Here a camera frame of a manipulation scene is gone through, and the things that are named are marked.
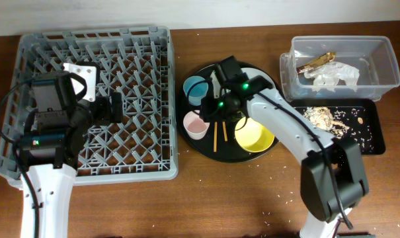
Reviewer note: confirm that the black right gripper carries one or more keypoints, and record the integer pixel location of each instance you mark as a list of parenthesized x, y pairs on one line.
[(211, 112)]

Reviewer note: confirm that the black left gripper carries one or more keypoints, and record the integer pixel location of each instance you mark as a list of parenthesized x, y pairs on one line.
[(106, 116)]

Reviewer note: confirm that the light blue cup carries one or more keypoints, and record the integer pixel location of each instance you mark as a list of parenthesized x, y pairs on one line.
[(195, 89)]

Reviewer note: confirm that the pink cup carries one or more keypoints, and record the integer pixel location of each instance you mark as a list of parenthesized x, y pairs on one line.
[(195, 127)]

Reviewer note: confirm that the yellow bowl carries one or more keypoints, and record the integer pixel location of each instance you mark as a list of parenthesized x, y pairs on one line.
[(253, 136)]

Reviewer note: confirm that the white napkin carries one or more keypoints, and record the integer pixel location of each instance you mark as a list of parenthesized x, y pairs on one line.
[(328, 75)]

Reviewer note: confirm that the gold snack wrapper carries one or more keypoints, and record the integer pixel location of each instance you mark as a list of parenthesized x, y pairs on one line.
[(317, 62)]

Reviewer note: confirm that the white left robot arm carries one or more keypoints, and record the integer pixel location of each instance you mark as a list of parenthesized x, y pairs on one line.
[(54, 133)]

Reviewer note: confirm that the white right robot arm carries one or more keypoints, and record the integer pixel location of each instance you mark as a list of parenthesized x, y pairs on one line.
[(333, 178)]

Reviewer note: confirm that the grey dishwasher rack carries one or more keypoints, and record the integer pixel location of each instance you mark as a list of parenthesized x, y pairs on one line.
[(138, 63)]

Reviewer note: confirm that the clear plastic waste bin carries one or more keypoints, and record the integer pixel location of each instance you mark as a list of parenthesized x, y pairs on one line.
[(372, 55)]

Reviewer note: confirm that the black rectangular waste tray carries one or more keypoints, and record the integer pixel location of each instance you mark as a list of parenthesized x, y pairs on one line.
[(359, 114)]

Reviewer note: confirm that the round black tray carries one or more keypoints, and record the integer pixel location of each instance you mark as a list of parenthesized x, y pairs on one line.
[(227, 151)]

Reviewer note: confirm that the right wooden chopstick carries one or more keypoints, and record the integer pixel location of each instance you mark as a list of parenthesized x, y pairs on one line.
[(224, 131)]

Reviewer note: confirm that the wooden chopstick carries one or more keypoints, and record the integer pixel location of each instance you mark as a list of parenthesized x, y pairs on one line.
[(215, 140), (224, 131)]

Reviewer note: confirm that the left wooden chopstick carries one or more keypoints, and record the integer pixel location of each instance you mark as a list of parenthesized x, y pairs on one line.
[(215, 140)]

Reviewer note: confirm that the pale grey plate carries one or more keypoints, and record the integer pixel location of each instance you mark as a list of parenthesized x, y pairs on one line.
[(253, 72)]

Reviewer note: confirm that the food scraps pile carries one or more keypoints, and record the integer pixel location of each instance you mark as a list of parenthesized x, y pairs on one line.
[(322, 118)]

